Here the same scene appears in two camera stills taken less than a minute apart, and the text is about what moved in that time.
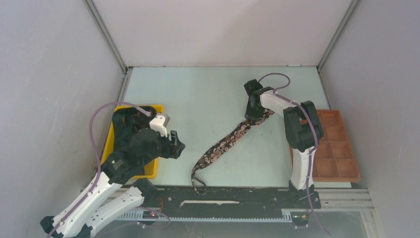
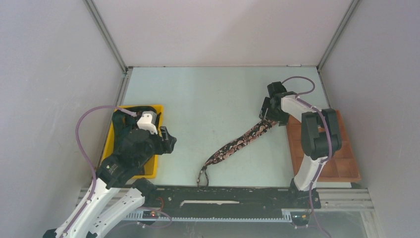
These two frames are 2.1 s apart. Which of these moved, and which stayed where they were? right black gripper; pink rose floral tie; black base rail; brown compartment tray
Moved: pink rose floral tie; right black gripper
Stayed: black base rail; brown compartment tray
